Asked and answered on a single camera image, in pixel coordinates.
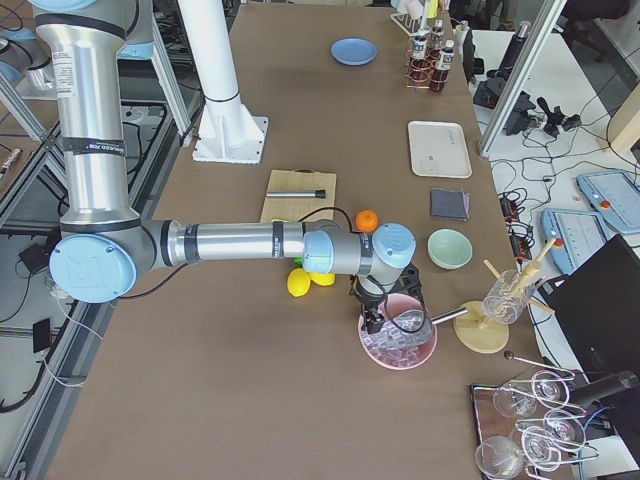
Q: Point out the beige rabbit tray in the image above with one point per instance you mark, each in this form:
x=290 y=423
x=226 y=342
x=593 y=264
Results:
x=438 y=150

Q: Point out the orange tangerine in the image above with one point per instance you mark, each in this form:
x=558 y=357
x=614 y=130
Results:
x=366 y=221

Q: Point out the wooden cutting board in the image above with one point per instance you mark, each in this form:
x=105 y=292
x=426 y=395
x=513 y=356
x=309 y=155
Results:
x=293 y=209

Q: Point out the aluminium frame post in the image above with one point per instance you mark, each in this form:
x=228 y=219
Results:
x=541 y=29

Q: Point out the blue teach pendant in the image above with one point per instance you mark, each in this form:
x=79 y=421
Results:
x=615 y=196
x=581 y=234

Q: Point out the yellow lemon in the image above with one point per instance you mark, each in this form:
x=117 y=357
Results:
x=321 y=279
x=298 y=283

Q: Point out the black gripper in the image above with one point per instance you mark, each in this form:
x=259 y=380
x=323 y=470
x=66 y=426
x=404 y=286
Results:
x=371 y=300

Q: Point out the clear wine glass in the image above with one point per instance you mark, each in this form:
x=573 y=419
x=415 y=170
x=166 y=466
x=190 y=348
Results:
x=498 y=457

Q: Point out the wire wine glass rack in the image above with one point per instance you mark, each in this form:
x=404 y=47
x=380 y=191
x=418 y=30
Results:
x=535 y=411

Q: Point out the clear glass mug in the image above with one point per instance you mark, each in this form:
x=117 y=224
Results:
x=503 y=303

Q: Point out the blue plate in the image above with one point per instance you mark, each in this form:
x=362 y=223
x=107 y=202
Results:
x=353 y=51

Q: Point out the copper wire bottle rack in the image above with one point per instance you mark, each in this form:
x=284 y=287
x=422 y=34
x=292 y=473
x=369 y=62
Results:
x=428 y=71

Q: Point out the green bowl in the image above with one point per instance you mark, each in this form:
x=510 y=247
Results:
x=449 y=249

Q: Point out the metal ice scoop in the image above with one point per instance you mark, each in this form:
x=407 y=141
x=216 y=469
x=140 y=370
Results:
x=440 y=316

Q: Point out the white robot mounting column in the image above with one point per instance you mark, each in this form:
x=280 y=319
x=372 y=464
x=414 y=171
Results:
x=228 y=132

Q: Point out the grey folded cloth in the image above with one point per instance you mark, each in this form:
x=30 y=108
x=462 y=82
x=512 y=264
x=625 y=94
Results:
x=450 y=204

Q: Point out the pink bowl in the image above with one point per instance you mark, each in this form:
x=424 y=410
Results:
x=403 y=343

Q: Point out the steel muddler black tip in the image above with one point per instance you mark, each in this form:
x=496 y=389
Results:
x=316 y=193

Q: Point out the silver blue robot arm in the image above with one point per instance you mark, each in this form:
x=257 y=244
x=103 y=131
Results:
x=105 y=246

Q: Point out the dark tea bottle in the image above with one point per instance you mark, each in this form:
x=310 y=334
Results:
x=419 y=52
x=436 y=39
x=442 y=67

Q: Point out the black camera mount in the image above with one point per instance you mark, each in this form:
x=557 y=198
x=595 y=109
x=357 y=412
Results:
x=410 y=281

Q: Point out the wooden cup tree stand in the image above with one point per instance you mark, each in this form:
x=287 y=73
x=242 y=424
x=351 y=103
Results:
x=483 y=335

